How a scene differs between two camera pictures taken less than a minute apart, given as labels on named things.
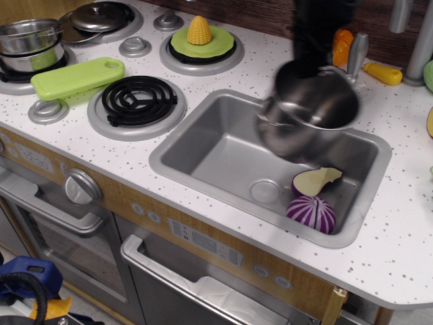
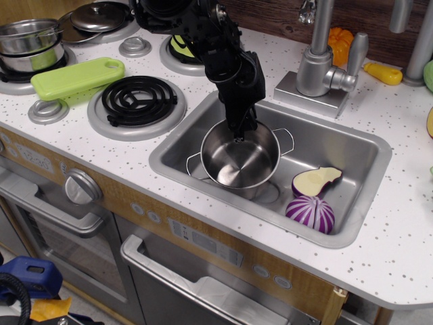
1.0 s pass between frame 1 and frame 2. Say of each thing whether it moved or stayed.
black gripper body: moved
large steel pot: moved
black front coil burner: stayed
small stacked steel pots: stayed
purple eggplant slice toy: stayed
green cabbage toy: stayed
